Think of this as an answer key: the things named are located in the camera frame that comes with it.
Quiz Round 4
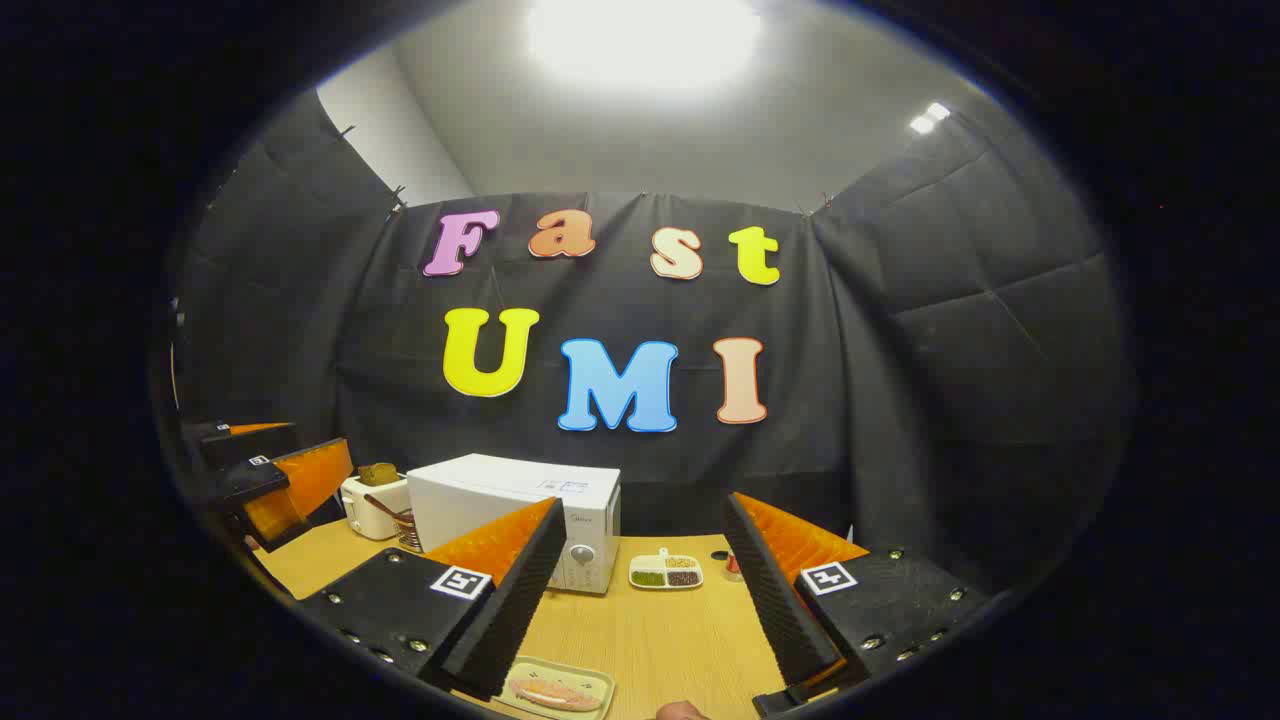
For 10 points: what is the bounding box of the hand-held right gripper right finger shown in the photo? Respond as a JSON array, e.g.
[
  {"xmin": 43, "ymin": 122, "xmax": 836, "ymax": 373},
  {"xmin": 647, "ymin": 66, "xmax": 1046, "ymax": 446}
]
[{"xmin": 722, "ymin": 490, "xmax": 991, "ymax": 716}]

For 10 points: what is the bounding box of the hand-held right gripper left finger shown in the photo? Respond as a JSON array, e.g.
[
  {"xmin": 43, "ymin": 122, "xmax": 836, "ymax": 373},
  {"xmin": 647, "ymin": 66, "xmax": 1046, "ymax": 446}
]
[{"xmin": 297, "ymin": 497, "xmax": 568, "ymax": 701}]

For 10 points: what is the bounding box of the orange sugared doughnut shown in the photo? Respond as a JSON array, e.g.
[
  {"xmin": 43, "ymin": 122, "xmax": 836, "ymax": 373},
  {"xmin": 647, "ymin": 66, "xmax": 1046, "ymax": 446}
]
[{"xmin": 508, "ymin": 675, "xmax": 604, "ymax": 713}]

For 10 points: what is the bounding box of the white microwave oven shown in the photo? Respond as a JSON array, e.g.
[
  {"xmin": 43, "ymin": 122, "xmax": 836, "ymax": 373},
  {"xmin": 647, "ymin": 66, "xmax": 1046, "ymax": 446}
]
[{"xmin": 407, "ymin": 453, "xmax": 623, "ymax": 597}]

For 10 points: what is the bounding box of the white toaster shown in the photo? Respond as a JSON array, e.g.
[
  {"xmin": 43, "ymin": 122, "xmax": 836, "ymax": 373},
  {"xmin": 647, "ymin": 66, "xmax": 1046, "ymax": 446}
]
[{"xmin": 340, "ymin": 473, "xmax": 413, "ymax": 542}]

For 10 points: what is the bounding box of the pale green tray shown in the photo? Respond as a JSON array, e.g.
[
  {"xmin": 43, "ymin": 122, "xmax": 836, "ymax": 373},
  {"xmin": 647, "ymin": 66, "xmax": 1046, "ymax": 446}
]
[{"xmin": 492, "ymin": 655, "xmax": 616, "ymax": 720}]

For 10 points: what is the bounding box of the white divided bean dish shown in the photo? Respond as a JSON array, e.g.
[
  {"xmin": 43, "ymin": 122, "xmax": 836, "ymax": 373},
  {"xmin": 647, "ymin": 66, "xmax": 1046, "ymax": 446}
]
[{"xmin": 628, "ymin": 547, "xmax": 704, "ymax": 591}]

